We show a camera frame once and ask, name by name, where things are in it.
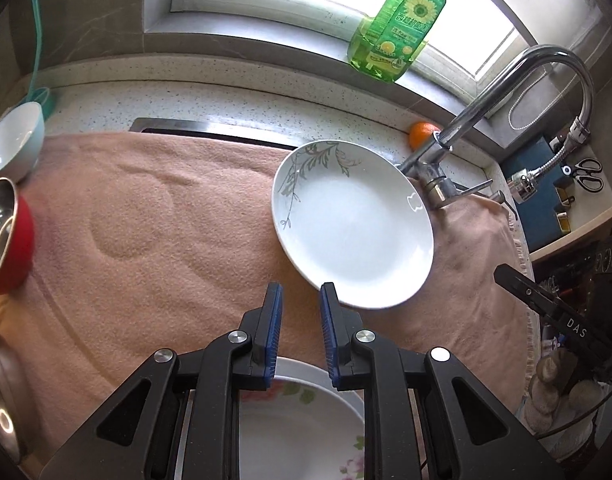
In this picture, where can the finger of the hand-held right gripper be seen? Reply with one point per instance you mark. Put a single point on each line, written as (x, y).
(523, 287)

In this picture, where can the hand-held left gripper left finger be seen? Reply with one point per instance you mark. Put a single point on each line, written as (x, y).
(272, 330)

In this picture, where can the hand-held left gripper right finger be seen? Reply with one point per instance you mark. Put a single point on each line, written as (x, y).
(330, 330)

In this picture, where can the grey leaf pattern plate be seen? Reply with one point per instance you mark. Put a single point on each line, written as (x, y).
(356, 230)

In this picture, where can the red bowl steel interior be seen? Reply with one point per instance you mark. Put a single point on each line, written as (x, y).
(21, 245)

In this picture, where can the large steel bowl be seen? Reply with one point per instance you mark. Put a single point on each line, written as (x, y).
(1, 410)

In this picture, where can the light blue bowl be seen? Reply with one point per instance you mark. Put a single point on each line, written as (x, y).
(11, 140)

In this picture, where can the small chrome spout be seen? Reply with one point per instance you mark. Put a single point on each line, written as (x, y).
(500, 197)

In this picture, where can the blue knife holder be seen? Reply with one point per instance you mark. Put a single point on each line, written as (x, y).
(530, 160)

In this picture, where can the black scissors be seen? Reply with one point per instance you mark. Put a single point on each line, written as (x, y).
(588, 170)

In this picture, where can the peach towel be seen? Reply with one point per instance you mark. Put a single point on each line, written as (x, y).
(161, 210)

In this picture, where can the orange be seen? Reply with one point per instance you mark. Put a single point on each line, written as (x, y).
(419, 132)

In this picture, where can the chrome faucet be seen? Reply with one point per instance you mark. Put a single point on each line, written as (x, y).
(485, 100)

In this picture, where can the steel sink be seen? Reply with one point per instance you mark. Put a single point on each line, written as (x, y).
(211, 132)

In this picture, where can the green dish soap bottle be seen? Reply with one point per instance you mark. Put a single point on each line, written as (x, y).
(395, 20)

